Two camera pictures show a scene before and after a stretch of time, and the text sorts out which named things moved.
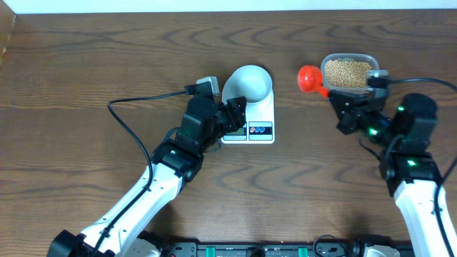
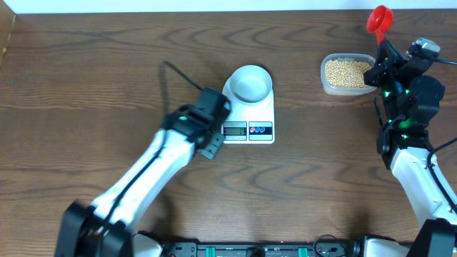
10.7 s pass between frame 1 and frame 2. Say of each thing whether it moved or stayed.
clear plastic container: stayed
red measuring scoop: moved
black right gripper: moved
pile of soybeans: stayed
